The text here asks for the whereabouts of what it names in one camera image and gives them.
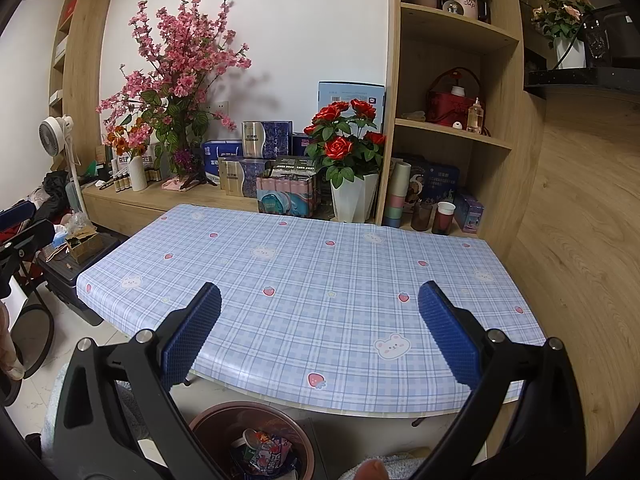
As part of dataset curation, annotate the red basket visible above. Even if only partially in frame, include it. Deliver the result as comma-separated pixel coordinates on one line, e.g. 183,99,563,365
426,67,483,126

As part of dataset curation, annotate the black plastic case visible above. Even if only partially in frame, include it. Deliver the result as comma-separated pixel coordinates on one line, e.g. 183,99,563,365
36,240,123,328

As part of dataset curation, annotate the dark printed snack packet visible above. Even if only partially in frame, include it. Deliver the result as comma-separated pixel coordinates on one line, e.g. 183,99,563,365
250,435,295,476

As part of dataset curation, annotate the tall light blue box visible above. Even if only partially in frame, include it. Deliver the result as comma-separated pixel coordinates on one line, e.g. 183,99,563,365
318,81,386,133

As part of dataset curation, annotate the white ribbed vase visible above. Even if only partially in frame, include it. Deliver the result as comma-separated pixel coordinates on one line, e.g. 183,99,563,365
128,155,149,192

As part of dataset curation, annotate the dark green box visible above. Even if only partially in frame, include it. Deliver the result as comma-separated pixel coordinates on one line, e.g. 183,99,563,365
270,156,321,181

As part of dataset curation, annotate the gold and blue gift box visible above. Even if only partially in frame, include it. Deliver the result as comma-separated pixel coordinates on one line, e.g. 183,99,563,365
242,120,293,159
218,157,278,197

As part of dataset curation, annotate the pink blossom arrangement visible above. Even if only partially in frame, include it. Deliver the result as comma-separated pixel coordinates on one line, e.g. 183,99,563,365
97,0,252,171

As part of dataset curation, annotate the red cup with white rim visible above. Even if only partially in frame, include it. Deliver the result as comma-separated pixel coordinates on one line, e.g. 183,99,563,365
432,201,457,236

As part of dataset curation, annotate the dark cloth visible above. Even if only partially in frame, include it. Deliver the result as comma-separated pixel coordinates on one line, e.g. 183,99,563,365
42,170,71,221

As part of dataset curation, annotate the black counter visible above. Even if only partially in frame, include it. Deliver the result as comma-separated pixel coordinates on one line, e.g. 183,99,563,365
524,67,640,106

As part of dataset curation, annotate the dark glass cup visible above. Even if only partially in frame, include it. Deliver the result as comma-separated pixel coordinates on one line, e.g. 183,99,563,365
411,201,434,232

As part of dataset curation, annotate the wooden shelf unit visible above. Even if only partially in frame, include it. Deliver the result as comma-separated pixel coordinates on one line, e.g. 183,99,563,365
375,0,546,241

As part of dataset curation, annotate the pink rose plant white pot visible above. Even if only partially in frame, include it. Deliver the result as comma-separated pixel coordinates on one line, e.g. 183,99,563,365
531,0,596,70

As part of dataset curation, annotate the stack of pastel cups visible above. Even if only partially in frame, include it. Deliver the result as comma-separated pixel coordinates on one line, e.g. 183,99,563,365
381,160,412,228

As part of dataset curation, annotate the glass perfume bottle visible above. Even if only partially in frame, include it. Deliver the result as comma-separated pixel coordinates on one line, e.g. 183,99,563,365
467,97,486,133

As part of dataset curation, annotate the open cardboard box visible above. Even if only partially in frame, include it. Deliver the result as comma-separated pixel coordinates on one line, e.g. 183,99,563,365
65,232,107,263

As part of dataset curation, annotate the orange flower bunch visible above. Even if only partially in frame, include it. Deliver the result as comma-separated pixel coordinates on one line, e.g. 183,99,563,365
104,127,151,158

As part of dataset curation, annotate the white angular vase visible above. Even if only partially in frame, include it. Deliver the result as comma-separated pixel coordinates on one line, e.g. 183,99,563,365
330,172,380,224

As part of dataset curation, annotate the purple flower bunch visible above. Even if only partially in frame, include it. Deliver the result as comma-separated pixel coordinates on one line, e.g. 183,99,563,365
170,149,201,176

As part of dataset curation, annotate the pink and teal box pack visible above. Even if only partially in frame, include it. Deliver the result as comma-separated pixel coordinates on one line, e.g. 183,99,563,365
256,172,321,218

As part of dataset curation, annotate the wooden sideboard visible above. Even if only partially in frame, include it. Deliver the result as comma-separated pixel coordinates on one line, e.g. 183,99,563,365
80,182,261,241

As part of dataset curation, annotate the blue plaid tablecloth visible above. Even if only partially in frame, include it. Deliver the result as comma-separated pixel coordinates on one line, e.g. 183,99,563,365
76,204,548,413

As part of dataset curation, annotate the dark blue printed box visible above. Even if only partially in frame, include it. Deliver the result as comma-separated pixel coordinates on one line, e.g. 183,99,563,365
407,160,461,206

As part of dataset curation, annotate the small blue printed carton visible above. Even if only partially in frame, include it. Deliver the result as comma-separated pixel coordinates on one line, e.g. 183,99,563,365
454,194,485,233

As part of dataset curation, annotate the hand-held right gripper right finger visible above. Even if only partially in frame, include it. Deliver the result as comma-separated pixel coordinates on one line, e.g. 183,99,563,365
418,280,587,480

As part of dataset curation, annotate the blue and white carton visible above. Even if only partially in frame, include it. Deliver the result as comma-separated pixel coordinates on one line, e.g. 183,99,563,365
201,138,244,183

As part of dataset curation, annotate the red rose bouquet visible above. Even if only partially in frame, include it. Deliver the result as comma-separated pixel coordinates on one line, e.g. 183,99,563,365
303,99,387,188

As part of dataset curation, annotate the brown plastic bin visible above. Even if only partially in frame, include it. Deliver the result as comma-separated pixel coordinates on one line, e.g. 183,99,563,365
190,401,315,480

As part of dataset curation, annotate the white standing fan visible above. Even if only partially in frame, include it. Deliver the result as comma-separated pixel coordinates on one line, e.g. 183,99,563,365
39,115,83,216

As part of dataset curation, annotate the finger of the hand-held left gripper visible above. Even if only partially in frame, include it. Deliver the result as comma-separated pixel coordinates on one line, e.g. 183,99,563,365
9,219,56,266

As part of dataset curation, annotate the small black tripod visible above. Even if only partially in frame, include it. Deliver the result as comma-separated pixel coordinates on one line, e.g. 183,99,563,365
177,162,219,193

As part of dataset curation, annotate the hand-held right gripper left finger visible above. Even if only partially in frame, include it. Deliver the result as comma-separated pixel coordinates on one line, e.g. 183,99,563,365
52,281,222,480

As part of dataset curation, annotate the person's left forearm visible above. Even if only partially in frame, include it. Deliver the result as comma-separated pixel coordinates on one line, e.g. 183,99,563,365
0,305,25,381

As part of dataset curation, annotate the green paper cup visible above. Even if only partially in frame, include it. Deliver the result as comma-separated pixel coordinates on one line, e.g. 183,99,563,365
242,428,273,461

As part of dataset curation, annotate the grey fluffy cloth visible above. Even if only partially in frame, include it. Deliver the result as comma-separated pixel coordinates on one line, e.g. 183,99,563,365
340,452,431,480

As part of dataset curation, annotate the black appliance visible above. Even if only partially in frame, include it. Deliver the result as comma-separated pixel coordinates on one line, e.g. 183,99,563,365
582,2,640,68

